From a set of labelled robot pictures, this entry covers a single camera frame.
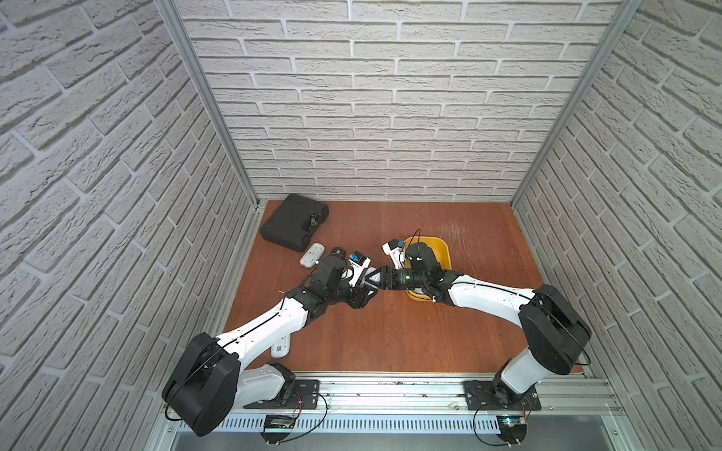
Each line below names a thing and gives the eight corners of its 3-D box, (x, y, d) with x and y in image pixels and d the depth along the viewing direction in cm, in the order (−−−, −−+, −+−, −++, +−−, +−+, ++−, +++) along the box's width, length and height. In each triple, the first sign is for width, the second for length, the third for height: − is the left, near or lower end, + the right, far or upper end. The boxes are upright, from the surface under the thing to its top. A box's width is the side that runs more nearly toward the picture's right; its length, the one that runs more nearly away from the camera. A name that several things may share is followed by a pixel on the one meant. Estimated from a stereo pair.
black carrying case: (258, 239, 107) (255, 233, 103) (289, 199, 121) (286, 193, 117) (304, 253, 103) (302, 247, 99) (330, 211, 117) (329, 204, 113)
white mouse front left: (272, 358, 82) (269, 355, 79) (277, 338, 86) (274, 334, 83) (287, 358, 82) (285, 355, 79) (291, 338, 86) (289, 334, 83)
